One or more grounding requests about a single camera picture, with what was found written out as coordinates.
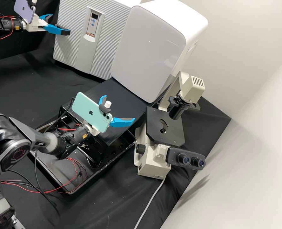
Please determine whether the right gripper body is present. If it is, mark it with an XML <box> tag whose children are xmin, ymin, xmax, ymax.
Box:
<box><xmin>83</xmin><ymin>120</ymin><xmax>101</xmax><ymax>137</ymax></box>

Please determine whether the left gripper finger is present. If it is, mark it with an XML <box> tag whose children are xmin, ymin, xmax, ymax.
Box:
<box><xmin>39</xmin><ymin>13</ymin><xmax>54</xmax><ymax>22</ymax></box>
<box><xmin>42</xmin><ymin>24</ymin><xmax>71</xmax><ymax>37</ymax></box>

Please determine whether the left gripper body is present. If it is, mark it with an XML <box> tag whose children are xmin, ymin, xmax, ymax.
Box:
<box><xmin>24</xmin><ymin>13</ymin><xmax>49</xmax><ymax>32</ymax></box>

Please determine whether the white incubator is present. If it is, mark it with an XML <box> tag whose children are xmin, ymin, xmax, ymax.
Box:
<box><xmin>118</xmin><ymin>0</ymin><xmax>144</xmax><ymax>8</ymax></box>

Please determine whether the black platform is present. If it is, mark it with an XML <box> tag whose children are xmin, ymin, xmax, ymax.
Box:
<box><xmin>85</xmin><ymin>77</ymin><xmax>153</xmax><ymax>147</ymax></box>

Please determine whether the cream microscope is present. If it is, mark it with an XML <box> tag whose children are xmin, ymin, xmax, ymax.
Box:
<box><xmin>134</xmin><ymin>71</ymin><xmax>206</xmax><ymax>177</ymax></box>

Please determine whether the black tray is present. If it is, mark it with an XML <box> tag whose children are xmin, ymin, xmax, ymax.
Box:
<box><xmin>28</xmin><ymin>104</ymin><xmax>137</xmax><ymax>195</ymax></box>

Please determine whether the white box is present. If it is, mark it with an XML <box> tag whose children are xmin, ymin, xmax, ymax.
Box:
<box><xmin>110</xmin><ymin>1</ymin><xmax>209</xmax><ymax>103</ymax></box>

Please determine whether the right wrist camera phone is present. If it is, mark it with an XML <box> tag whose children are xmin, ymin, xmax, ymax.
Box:
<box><xmin>70</xmin><ymin>92</ymin><xmax>113</xmax><ymax>134</ymax></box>

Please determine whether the wrist camera phone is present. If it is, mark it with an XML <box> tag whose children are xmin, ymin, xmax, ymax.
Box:
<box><xmin>13</xmin><ymin>0</ymin><xmax>38</xmax><ymax>24</ymax></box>
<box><xmin>70</xmin><ymin>92</ymin><xmax>113</xmax><ymax>134</ymax></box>

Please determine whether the left wrist camera phone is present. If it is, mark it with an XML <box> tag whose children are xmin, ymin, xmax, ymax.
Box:
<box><xmin>13</xmin><ymin>0</ymin><xmax>38</xmax><ymax>24</ymax></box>

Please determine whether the grey cable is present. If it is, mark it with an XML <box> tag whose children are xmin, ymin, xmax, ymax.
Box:
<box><xmin>133</xmin><ymin>176</ymin><xmax>167</xmax><ymax>229</ymax></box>

